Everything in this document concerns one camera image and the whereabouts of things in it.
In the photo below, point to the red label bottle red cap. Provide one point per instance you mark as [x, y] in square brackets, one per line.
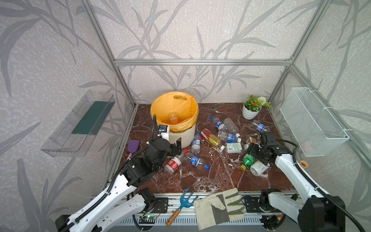
[175, 162]

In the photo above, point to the clear wall shelf green mat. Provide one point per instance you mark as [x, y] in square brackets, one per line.
[77, 132]

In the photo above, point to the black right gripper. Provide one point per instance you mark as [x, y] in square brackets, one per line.
[256, 152]

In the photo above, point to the clear bottle blue label white cap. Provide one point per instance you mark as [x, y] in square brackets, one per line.
[228, 137]

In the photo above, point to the small Pepsi bottle blue cap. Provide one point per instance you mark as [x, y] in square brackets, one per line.
[218, 124]

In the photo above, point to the right arm base wiring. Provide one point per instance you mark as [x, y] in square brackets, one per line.
[271, 219]

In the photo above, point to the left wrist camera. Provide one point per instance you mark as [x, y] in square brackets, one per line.
[163, 132]

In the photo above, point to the small tan round object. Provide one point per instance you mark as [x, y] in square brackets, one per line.
[304, 164]

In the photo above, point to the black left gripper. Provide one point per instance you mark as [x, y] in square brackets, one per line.
[176, 148]

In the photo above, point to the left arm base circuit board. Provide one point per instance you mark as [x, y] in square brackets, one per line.
[148, 219]

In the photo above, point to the brown Nescafe coffee bottle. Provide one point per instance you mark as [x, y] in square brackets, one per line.
[251, 139]

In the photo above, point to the orange label bottle orange cap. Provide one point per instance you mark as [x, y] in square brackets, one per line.
[173, 118]

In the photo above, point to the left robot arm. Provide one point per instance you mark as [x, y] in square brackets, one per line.
[106, 209]

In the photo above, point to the white bin yellow bag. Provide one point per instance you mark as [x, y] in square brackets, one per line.
[179, 111]

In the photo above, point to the purple spatula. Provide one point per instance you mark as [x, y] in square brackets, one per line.
[133, 146]

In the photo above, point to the green plastic bottle yellow cap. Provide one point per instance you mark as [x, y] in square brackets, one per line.
[248, 161]

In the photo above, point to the white jar yellow V label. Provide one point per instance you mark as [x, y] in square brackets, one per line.
[258, 168]

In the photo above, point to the teal garden hand rake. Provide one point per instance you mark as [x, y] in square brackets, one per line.
[185, 202]

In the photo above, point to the clear ribbed bottle white cap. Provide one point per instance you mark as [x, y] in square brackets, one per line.
[232, 128]

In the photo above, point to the red yellow drink can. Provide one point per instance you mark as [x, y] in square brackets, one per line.
[213, 140]

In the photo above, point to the white pot with plant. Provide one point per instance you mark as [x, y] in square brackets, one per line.
[253, 105]

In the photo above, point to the beige work glove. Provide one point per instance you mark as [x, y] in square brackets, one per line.
[219, 208]

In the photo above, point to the white wire mesh basket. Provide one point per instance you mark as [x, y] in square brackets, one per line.
[314, 127]

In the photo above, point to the blue label bottle near bin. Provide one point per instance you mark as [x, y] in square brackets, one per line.
[196, 143]

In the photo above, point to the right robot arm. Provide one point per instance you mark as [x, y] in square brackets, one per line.
[319, 211]

